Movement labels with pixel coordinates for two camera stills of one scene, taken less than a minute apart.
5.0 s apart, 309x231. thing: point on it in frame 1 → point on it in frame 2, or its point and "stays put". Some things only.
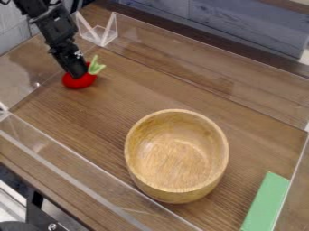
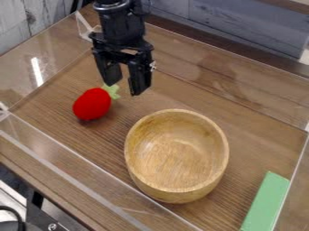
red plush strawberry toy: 83,82 → 93,102
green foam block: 265,207 stays put
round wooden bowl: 177,153 stays put
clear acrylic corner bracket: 101,35 stays put
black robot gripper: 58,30 → 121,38
